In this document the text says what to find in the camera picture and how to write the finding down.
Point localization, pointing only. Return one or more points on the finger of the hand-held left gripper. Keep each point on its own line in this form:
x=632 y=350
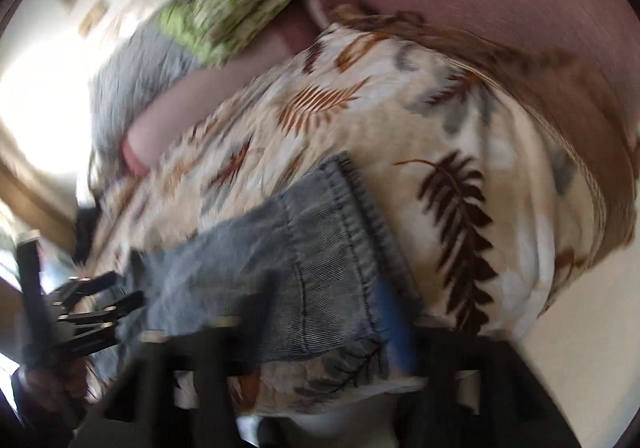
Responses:
x=120 y=305
x=100 y=285

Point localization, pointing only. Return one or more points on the grey quilted pillow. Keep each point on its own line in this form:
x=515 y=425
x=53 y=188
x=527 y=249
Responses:
x=135 y=77

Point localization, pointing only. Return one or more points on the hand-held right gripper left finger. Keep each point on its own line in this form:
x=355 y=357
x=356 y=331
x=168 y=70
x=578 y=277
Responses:
x=210 y=378

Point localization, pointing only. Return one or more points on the black crumpled clothes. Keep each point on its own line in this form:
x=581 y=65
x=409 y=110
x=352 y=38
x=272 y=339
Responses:
x=86 y=228

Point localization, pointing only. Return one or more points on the grey-blue denim pants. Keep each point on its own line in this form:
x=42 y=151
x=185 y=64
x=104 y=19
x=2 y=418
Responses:
x=310 y=268

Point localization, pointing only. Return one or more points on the leaf-printed beige blanket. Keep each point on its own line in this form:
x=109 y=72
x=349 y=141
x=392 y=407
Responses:
x=380 y=137

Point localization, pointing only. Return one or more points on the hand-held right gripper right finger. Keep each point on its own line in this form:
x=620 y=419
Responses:
x=397 y=328

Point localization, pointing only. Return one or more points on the brown quilted bedspread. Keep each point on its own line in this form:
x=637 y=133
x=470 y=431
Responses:
x=575 y=92

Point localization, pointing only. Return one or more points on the large beige switch plate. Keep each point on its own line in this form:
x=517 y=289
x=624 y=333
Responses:
x=100 y=8

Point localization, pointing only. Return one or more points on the person's left hand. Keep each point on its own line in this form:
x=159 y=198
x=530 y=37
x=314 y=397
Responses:
x=50 y=383

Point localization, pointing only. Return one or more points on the small beige switch plate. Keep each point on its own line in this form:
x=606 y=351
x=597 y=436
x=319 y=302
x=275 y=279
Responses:
x=85 y=26

